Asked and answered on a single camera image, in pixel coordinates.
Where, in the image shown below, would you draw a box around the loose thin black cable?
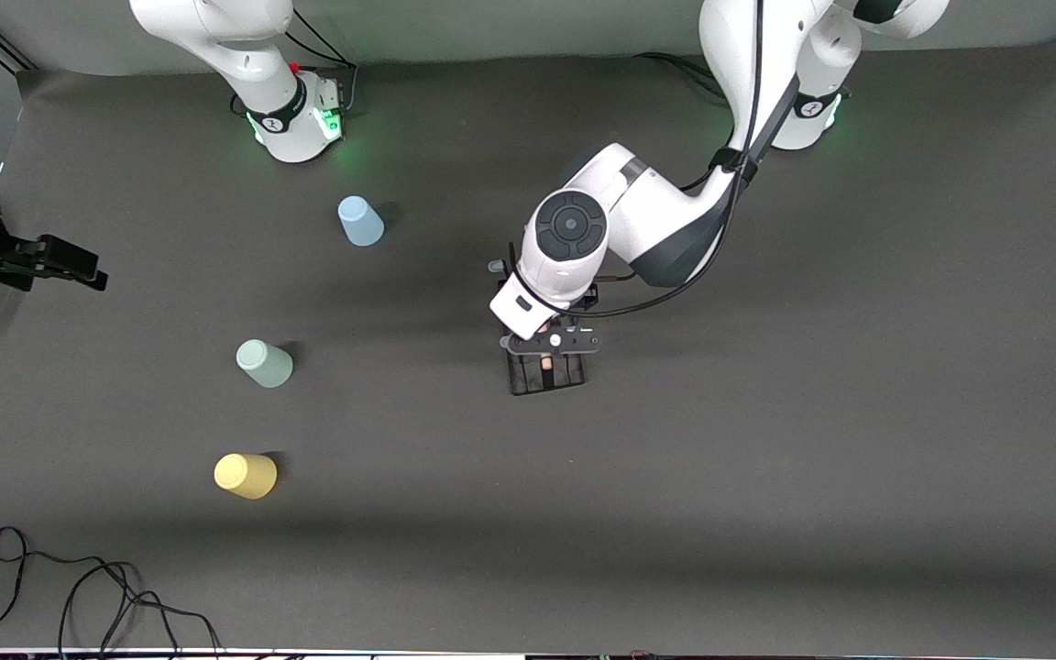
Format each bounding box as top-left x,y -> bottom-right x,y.
0,526 -> 222,654

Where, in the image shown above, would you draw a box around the black left arm base cables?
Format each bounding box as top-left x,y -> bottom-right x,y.
633,50 -> 732,98

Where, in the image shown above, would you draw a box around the pale green plastic cup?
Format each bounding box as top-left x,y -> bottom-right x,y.
236,338 -> 294,389

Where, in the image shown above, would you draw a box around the black floor rail strip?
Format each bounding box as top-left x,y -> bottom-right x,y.
0,26 -> 36,72

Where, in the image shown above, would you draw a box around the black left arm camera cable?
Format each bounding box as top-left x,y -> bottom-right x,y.
542,0 -> 799,322

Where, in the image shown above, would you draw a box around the black right arm base cables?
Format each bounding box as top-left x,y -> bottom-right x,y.
285,7 -> 360,118

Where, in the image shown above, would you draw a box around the light blue plastic cup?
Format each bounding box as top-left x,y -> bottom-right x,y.
337,195 -> 386,248

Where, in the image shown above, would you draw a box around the yellow plastic cup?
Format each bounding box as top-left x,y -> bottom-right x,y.
214,452 -> 279,501

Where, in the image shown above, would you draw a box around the dark grey table mat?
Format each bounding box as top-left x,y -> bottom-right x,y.
0,37 -> 1056,654

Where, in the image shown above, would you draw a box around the black arm base cables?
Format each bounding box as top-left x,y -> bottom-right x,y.
285,7 -> 360,118
633,50 -> 732,98

